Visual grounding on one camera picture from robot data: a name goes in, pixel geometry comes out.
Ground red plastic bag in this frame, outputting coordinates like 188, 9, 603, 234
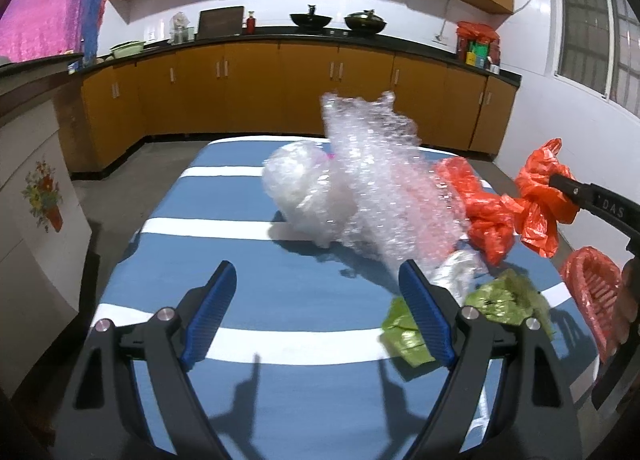
513, 139, 578, 259
435, 157, 522, 266

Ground clear bubble wrap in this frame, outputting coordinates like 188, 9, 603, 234
321, 92, 468, 275

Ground clear plastic bag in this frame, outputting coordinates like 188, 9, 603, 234
262, 141, 356, 248

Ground red plastic trash basket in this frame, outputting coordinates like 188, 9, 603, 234
561, 246, 622, 362

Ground lower wooden kitchen cabinets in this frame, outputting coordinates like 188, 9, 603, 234
54, 27, 522, 179

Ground person's hand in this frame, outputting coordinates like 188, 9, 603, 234
612, 259, 639, 347

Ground small white plastic bag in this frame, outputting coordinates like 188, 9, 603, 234
428, 249, 488, 306

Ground light green plastic bag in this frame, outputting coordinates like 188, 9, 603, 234
380, 268, 557, 367

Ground blue white striped tablecloth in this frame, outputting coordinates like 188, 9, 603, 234
89, 135, 601, 460

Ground white cabinet flower decal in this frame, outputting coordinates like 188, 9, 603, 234
0, 101, 91, 396

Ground window with grille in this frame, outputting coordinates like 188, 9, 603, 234
553, 0, 639, 116

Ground red bag with bottles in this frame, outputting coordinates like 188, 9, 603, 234
456, 22, 500, 69

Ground green basin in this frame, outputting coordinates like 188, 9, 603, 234
110, 40, 144, 60

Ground jars with plastic bag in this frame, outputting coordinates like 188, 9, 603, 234
169, 12, 195, 44

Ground dark cutting board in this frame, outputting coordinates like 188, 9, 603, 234
196, 6, 244, 40

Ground red bottle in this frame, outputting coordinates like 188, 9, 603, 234
245, 11, 256, 35

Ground black wok right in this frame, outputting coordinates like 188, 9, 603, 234
344, 10, 386, 36

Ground black wok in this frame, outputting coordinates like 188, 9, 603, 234
344, 10, 386, 36
290, 4, 332, 31

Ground black wok left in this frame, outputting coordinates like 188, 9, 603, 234
290, 4, 332, 31

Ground pink curtain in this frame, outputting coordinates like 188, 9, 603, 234
1, 0, 106, 65

